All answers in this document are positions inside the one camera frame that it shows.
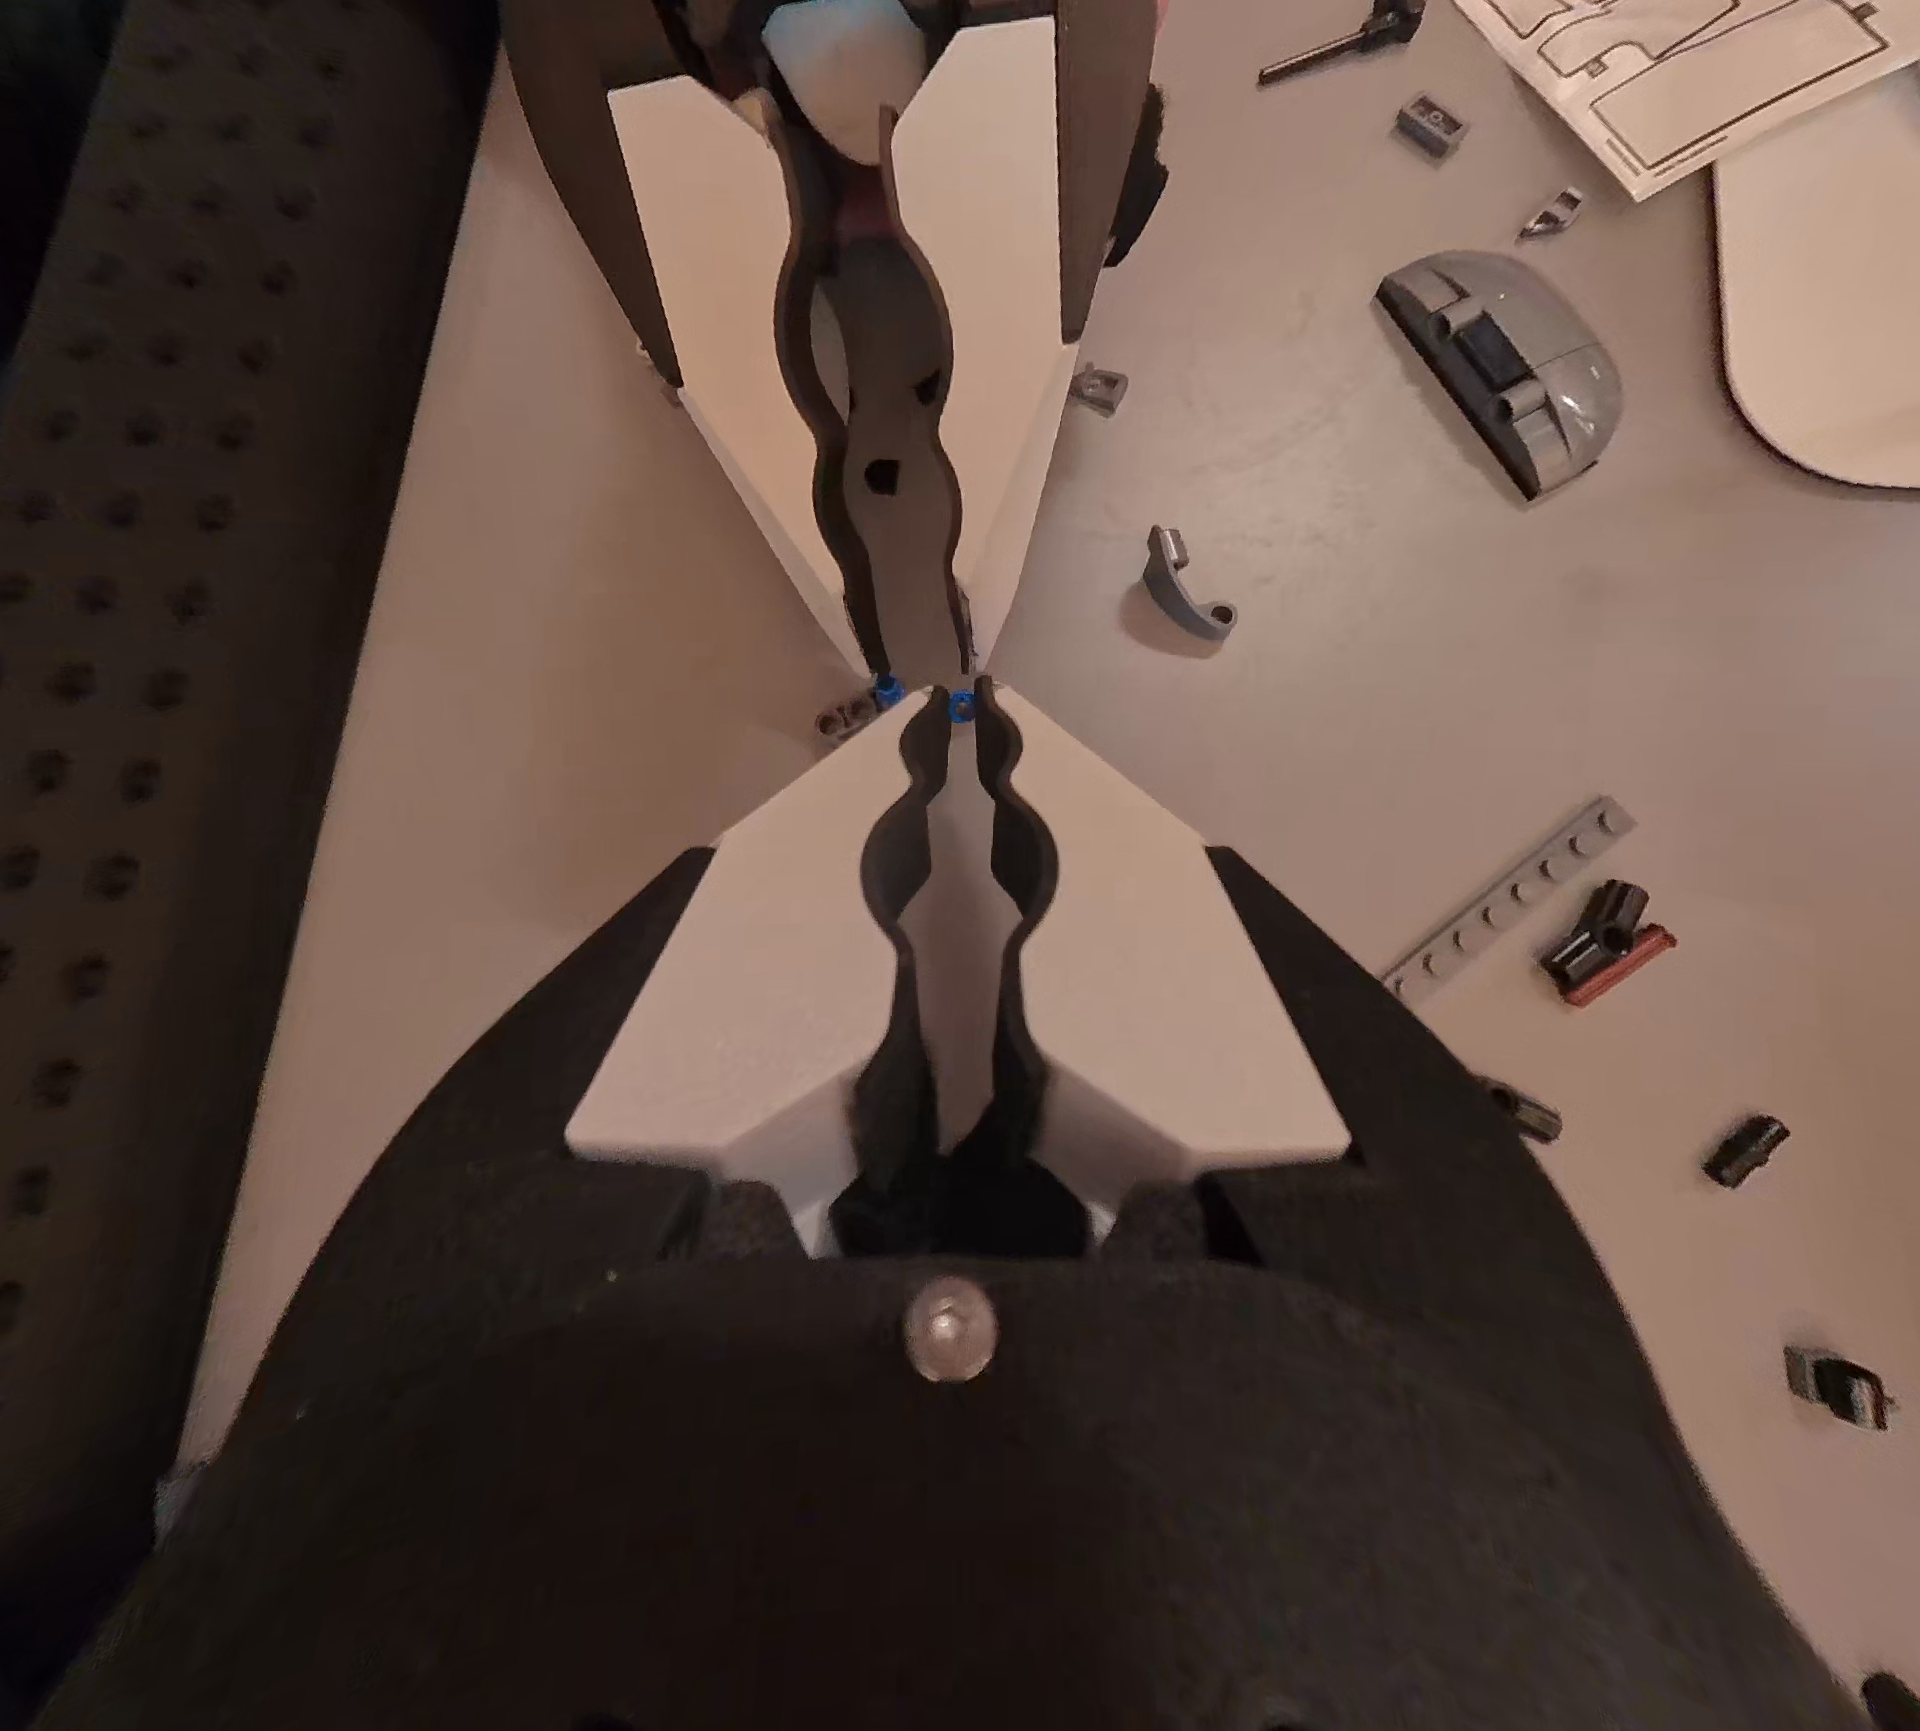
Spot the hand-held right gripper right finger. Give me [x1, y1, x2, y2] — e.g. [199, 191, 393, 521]
[972, 676, 1356, 1238]

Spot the long grey lego plate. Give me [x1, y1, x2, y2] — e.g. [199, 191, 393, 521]
[1379, 796, 1637, 1008]

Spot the lego sticker sheet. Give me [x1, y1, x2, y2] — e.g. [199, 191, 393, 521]
[1312, 0, 1920, 207]

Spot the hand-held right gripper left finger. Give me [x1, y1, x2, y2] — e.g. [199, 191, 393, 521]
[564, 686, 956, 1256]

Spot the grey lego arch piece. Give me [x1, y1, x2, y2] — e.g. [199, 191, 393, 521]
[1139, 527, 1242, 644]

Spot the short black lego pin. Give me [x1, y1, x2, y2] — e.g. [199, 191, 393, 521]
[1701, 1114, 1791, 1190]

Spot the black lego axle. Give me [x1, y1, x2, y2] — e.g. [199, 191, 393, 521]
[1256, 0, 1427, 89]

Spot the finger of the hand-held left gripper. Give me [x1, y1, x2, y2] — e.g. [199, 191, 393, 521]
[874, 11, 1085, 680]
[605, 83, 902, 686]

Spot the grey curved lego assembly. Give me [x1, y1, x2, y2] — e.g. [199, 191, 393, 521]
[1374, 251, 1625, 503]

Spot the black grey small lego piece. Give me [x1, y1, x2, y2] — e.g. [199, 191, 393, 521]
[1781, 1344, 1895, 1434]

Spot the black perforated office chair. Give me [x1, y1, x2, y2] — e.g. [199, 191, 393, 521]
[0, 0, 504, 1731]

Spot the black and brown lego piece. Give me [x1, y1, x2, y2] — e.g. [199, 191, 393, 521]
[1538, 878, 1679, 1008]

